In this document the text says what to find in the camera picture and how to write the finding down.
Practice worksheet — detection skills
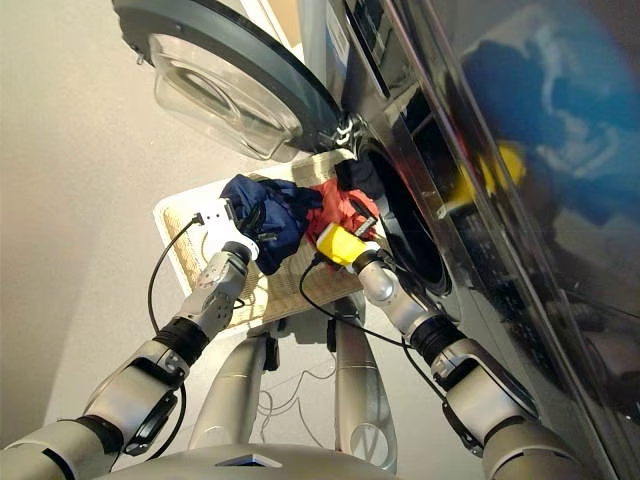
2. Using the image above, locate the navy blue garment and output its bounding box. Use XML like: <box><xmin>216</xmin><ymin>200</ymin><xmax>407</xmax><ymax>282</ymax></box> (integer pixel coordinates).
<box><xmin>219</xmin><ymin>152</ymin><xmax>386</xmax><ymax>276</ymax></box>

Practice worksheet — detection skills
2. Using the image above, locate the red garment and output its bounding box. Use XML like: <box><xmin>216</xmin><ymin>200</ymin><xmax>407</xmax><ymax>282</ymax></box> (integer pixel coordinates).
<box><xmin>304</xmin><ymin>178</ymin><xmax>381</xmax><ymax>251</ymax></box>

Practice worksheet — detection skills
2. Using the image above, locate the pale woven basket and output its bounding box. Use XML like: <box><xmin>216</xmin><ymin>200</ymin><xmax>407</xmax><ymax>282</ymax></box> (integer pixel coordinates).
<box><xmin>152</xmin><ymin>147</ymin><xmax>391</xmax><ymax>332</ymax></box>

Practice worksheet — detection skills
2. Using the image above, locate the black wheeled basket stand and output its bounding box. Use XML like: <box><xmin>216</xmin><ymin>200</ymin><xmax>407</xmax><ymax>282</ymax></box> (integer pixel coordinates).
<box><xmin>259</xmin><ymin>299</ymin><xmax>369</xmax><ymax>372</ymax></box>

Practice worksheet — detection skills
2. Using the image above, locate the grey washing machine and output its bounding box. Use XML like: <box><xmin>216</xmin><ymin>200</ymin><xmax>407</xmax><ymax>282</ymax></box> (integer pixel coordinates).
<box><xmin>299</xmin><ymin>0</ymin><xmax>640</xmax><ymax>480</ymax></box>

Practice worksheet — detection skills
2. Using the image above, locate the round washing machine door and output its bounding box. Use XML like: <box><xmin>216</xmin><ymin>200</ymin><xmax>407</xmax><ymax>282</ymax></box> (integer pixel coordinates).
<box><xmin>110</xmin><ymin>0</ymin><xmax>346</xmax><ymax>164</ymax></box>

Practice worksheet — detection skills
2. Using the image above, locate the white blue machine sticker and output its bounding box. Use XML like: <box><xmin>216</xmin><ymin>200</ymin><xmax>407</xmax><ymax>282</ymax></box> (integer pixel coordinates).
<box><xmin>324</xmin><ymin>19</ymin><xmax>351</xmax><ymax>64</ymax></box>

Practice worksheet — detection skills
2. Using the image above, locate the metal door hinge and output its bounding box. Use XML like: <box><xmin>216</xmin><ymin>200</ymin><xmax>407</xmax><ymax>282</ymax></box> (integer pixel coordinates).
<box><xmin>327</xmin><ymin>112</ymin><xmax>369</xmax><ymax>151</ymax></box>

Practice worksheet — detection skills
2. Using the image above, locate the silver robot leg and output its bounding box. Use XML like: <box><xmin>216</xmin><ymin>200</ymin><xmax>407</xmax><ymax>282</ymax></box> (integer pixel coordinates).
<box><xmin>188</xmin><ymin>332</ymin><xmax>271</xmax><ymax>451</ymax></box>
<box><xmin>332</xmin><ymin>299</ymin><xmax>399</xmax><ymax>474</ymax></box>

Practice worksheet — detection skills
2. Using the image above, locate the silver robot torso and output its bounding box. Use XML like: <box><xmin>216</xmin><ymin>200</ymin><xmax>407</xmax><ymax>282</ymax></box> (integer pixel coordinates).
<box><xmin>107</xmin><ymin>442</ymin><xmax>491</xmax><ymax>480</ymax></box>

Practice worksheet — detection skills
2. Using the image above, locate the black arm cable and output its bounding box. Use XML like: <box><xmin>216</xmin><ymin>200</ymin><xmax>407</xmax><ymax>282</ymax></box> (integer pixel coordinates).
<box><xmin>146</xmin><ymin>212</ymin><xmax>206</xmax><ymax>461</ymax></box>
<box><xmin>298</xmin><ymin>252</ymin><xmax>449</xmax><ymax>404</ymax></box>

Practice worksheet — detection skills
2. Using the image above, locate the thin floor cable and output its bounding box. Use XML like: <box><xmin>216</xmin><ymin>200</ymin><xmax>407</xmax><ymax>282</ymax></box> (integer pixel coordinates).
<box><xmin>254</xmin><ymin>359</ymin><xmax>346</xmax><ymax>451</ymax></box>

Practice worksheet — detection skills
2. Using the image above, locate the tan panel with white frame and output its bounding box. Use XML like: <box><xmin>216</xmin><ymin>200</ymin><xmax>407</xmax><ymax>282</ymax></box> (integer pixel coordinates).
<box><xmin>239</xmin><ymin>0</ymin><xmax>309</xmax><ymax>56</ymax></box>

